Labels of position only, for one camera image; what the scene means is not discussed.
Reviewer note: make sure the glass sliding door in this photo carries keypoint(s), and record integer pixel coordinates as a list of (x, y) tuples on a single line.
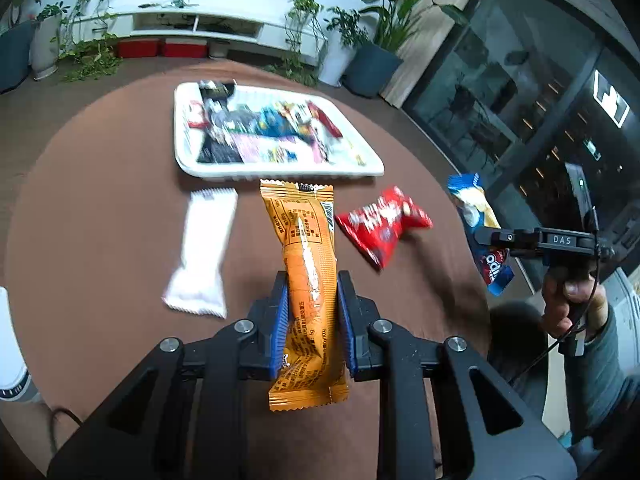
[(500, 85)]

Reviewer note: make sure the dark blue plant pot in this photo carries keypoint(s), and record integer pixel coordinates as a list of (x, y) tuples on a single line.
[(15, 55)]

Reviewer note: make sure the blue snack packet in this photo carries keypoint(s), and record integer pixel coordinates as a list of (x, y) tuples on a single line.
[(472, 200)]

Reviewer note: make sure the bushy trailing plant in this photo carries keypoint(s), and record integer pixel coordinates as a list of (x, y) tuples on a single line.
[(95, 55)]

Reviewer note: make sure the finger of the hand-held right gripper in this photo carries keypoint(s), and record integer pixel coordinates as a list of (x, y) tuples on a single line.
[(510, 240)]

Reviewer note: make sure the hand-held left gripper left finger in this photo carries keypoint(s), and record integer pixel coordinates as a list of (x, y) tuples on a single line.
[(277, 330)]

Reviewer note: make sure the red storage box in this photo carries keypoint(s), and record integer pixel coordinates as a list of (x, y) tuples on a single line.
[(139, 47), (184, 48)]

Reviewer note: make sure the plain white snack packet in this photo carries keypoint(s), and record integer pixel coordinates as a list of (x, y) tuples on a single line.
[(200, 250)]

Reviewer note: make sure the tall white plant pot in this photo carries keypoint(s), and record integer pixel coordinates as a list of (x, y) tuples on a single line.
[(45, 50)]

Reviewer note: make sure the small leafy plant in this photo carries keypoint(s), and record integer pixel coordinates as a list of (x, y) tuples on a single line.
[(347, 25)]

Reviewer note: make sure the white plastic tray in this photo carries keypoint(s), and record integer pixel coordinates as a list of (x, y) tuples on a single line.
[(280, 170)]

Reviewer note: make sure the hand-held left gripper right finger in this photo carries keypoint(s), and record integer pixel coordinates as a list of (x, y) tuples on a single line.
[(348, 330)]

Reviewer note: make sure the pile of snack packets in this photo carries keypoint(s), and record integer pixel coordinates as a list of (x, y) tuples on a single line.
[(270, 125)]

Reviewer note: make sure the dark grey plant pot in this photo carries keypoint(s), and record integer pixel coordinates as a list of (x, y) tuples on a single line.
[(372, 70)]

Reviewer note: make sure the person's right forearm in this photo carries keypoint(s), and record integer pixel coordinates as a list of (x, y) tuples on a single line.
[(600, 385)]

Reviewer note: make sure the orange snack bar packet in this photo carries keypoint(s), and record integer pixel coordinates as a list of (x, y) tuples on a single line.
[(307, 260)]

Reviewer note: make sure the white tv cabinet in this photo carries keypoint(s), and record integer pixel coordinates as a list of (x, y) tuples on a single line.
[(225, 15)]

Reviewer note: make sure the white appliance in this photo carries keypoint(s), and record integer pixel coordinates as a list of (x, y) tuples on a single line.
[(12, 360)]

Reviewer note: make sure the person's right hand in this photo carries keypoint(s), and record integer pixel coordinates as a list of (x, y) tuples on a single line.
[(555, 305)]

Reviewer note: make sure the red snack packet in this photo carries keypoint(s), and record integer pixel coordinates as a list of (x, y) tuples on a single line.
[(380, 225)]

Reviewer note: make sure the large-leaved plant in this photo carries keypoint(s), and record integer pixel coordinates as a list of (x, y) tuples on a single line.
[(400, 5)]

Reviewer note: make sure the brown tablecloth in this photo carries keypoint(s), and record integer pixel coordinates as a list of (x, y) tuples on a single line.
[(100, 210)]

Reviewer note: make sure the thin-stemmed trailing plant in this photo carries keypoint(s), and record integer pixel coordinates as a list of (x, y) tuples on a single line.
[(302, 35)]

